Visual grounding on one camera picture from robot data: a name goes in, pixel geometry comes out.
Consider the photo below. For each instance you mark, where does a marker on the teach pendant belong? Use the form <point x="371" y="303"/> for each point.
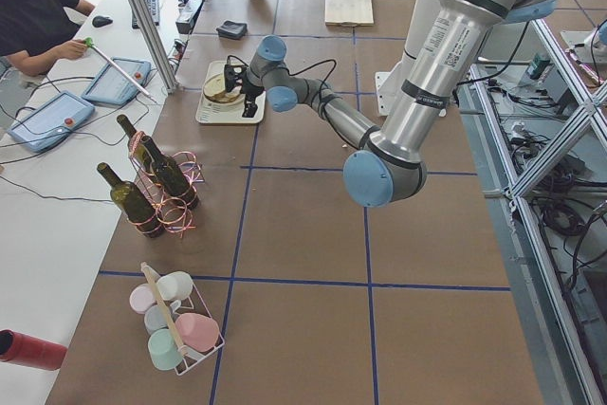
<point x="118" y="80"/>
<point x="51" y="123"/>

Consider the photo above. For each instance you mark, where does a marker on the pink cup small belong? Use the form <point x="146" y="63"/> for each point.
<point x="141" y="299"/>

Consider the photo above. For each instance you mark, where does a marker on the cream bear tray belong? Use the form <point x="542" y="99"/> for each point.
<point x="213" y="113"/>

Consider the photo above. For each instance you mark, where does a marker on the wooden rack handle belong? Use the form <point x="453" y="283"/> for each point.
<point x="163" y="308"/>

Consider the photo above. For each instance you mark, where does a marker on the bread slice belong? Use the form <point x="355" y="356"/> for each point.
<point x="224" y="97"/>
<point x="214" y="87"/>

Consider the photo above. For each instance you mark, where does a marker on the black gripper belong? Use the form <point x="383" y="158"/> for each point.
<point x="250" y="90"/>

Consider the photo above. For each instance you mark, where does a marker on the aluminium frame post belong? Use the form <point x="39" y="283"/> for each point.
<point x="155" y="45"/>

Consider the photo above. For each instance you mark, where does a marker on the black keyboard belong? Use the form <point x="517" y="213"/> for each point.
<point x="153" y="7"/>

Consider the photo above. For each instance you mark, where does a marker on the back green wine bottle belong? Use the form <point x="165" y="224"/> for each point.
<point x="136" y="150"/>

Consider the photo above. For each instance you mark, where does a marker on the far teach pendant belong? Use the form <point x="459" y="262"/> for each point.
<point x="118" y="80"/>

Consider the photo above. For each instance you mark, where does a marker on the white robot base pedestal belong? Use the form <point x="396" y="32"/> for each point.
<point x="388" y="83"/>

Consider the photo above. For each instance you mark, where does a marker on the mint green cup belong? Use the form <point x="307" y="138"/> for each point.
<point x="163" y="351"/>

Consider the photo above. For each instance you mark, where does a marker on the near teach pendant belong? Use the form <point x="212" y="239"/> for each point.
<point x="51" y="123"/>

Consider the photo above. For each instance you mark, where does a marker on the copper wire bottle rack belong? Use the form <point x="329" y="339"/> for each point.
<point x="172" y="212"/>

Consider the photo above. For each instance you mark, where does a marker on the red cylinder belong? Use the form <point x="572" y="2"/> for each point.
<point x="25" y="350"/>

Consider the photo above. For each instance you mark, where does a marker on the black computer mouse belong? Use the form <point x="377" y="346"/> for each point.
<point x="100" y="21"/>

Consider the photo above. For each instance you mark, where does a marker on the large pink cup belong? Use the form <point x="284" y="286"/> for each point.
<point x="198" y="331"/>

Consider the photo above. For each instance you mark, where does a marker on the white wire cup rack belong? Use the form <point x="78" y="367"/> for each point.
<point x="195" y="304"/>

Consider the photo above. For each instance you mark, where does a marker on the grey folded cloth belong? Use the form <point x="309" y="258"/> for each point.
<point x="232" y="30"/>

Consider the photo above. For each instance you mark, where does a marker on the wooden cutting board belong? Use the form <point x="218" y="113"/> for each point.
<point x="349" y="13"/>

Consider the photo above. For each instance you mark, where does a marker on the front green wine bottle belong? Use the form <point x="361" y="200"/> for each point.
<point x="133" y="203"/>

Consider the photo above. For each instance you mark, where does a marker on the green wine bottle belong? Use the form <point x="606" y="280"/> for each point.
<point x="170" y="176"/>
<point x="136" y="150"/>
<point x="133" y="203"/>

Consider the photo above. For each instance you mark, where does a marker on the middle green wine bottle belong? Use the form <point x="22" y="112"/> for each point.
<point x="170" y="176"/>

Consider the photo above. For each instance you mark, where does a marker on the white plate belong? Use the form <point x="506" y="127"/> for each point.
<point x="235" y="89"/>

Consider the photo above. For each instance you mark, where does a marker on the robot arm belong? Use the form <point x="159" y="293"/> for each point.
<point x="386" y="165"/>

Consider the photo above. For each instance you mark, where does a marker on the grey cup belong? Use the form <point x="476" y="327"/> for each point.
<point x="154" y="319"/>

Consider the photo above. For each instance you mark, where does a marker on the person in black shirt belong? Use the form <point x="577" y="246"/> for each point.
<point x="35" y="34"/>

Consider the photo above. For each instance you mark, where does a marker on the white cup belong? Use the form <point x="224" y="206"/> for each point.
<point x="174" y="286"/>

